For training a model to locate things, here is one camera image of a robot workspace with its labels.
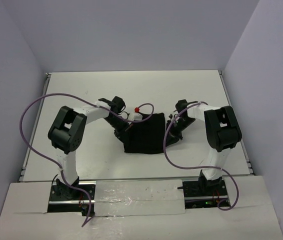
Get black t shirt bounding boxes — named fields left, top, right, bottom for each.
left=123, top=113, right=166, bottom=155

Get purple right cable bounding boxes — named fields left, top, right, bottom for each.
left=162, top=100, right=240, bottom=211

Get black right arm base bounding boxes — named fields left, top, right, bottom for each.
left=177, top=180, right=231, bottom=209

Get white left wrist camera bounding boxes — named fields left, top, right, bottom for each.
left=127, top=107, right=143, bottom=123

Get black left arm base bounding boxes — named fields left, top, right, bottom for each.
left=47, top=175, right=96, bottom=217

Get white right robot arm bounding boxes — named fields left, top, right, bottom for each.
left=163, top=99, right=242, bottom=196

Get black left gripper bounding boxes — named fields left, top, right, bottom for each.
left=103, top=115, right=133, bottom=146

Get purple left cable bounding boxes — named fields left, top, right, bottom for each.
left=18, top=93, right=155, bottom=228

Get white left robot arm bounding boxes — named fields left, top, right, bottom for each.
left=48, top=96, right=130, bottom=200

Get purple cable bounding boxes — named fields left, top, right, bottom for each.
left=162, top=100, right=240, bottom=211
left=18, top=93, right=155, bottom=228

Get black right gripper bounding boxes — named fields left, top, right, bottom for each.
left=162, top=117, right=197, bottom=148

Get silver aluminium rail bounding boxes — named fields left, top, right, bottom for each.
left=18, top=162, right=207, bottom=183

